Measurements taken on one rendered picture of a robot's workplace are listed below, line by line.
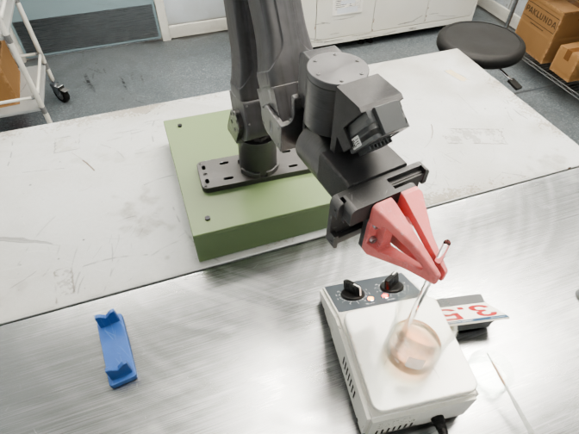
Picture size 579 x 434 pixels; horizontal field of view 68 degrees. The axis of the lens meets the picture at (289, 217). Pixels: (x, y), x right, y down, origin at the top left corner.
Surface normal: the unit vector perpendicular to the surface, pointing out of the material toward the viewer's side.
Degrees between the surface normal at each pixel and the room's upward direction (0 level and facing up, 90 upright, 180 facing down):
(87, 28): 90
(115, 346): 0
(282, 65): 59
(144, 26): 90
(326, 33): 90
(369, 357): 0
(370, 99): 2
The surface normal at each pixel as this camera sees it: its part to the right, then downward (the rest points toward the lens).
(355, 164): 0.00, -0.65
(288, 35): 0.37, 0.23
